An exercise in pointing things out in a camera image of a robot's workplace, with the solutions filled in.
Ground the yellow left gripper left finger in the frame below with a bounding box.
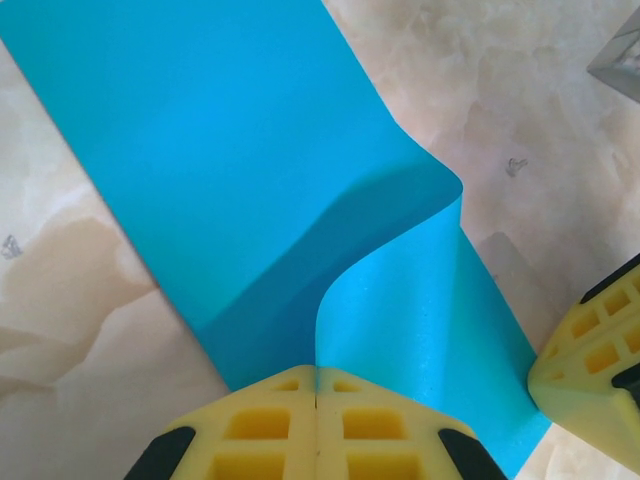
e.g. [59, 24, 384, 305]
[122, 364, 317, 480]

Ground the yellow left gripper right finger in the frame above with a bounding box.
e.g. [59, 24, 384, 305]
[315, 366, 501, 480]

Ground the teal blue cloth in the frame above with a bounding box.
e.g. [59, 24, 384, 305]
[0, 0, 551, 480]

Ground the aluminium corner post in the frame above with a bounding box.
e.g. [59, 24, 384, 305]
[587, 8, 640, 107]

